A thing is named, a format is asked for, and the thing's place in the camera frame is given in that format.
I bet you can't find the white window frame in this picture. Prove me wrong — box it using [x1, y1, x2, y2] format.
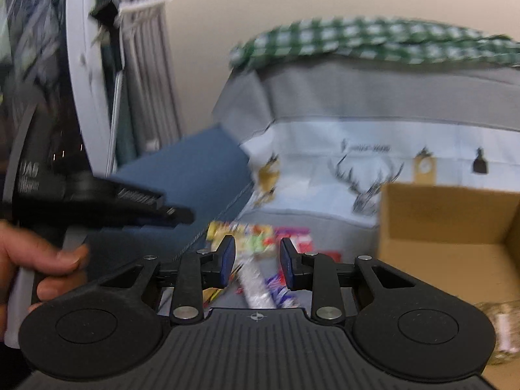
[64, 0, 119, 173]

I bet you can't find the brown cardboard box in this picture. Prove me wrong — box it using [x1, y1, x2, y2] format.
[377, 182, 520, 390]

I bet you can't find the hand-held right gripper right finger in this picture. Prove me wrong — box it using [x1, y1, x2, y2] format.
[279, 237, 420, 326]

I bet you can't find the clear wrapped snack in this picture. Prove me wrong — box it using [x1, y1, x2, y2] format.
[473, 300, 520, 368]

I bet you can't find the green checked cloth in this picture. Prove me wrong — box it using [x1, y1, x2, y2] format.
[228, 15, 520, 71]

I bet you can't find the grey curtain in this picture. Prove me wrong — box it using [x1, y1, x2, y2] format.
[118, 0, 184, 159]

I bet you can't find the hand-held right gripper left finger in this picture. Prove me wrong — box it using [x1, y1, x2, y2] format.
[97, 235, 237, 326]

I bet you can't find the black window handle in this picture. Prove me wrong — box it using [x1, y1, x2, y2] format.
[88, 0, 123, 30]

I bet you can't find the blue sofa cushion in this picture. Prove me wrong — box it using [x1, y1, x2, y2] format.
[86, 125, 256, 271]

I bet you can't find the pile of mixed snack wrappers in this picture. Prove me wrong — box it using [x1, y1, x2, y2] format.
[202, 220, 343, 310]

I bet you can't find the person's left hand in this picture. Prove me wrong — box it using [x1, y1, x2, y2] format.
[0, 219, 91, 341]

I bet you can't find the deer print sofa cover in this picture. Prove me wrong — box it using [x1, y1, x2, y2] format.
[211, 59, 520, 318]

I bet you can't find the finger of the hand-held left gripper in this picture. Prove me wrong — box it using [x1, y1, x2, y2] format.
[121, 204, 195, 229]

